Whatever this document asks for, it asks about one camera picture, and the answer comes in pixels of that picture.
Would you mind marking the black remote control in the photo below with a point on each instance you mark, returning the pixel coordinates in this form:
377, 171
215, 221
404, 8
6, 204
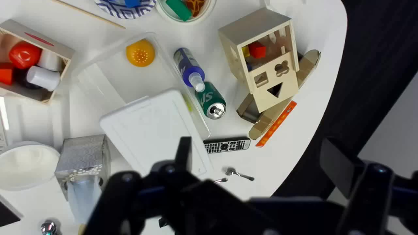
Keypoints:
226, 145

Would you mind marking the green soda can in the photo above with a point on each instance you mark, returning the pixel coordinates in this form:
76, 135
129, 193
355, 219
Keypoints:
210, 102

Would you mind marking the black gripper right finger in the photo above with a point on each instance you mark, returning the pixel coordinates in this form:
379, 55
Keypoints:
341, 167

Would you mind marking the clear plastic container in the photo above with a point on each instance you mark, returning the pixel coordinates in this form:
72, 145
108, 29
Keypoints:
112, 78

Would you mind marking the small wooden crate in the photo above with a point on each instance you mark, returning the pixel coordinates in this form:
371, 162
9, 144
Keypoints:
39, 37

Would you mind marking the green toy block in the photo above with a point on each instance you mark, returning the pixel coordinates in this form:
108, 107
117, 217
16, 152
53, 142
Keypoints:
178, 8

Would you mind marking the white bottle cap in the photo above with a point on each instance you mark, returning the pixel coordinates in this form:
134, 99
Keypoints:
200, 86

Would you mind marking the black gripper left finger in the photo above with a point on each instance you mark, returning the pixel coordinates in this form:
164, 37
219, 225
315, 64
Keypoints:
183, 152

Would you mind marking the red toy tomato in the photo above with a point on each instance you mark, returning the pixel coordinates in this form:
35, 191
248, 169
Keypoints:
23, 55

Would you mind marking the metal spoon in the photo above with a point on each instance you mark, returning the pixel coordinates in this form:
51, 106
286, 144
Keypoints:
238, 174

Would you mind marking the flat wooden sorter lid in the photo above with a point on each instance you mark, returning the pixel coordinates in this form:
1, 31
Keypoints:
307, 63

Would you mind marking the red toy block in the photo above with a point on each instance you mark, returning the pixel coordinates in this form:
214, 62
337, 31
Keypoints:
257, 50

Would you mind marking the white toy cylinder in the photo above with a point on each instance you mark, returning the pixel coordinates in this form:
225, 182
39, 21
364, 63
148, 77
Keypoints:
42, 78
51, 60

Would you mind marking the white container lid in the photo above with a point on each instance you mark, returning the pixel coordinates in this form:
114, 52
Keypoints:
148, 131

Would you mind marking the green rimmed bowl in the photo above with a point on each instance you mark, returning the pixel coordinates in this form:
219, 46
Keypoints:
209, 11

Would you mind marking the wooden chopstick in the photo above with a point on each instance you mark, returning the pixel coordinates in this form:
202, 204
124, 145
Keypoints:
91, 15

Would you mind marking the orange-red toy block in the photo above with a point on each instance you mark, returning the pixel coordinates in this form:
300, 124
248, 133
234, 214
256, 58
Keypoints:
5, 75

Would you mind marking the blue patterned plate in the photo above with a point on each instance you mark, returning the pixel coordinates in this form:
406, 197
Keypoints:
124, 9

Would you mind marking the silver tissue box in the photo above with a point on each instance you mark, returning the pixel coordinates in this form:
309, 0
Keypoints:
82, 157

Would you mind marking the wooden shape sorter box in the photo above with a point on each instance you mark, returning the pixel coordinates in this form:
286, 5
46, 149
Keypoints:
261, 34

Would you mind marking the white bowl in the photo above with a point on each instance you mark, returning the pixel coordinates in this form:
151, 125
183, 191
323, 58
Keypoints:
26, 167

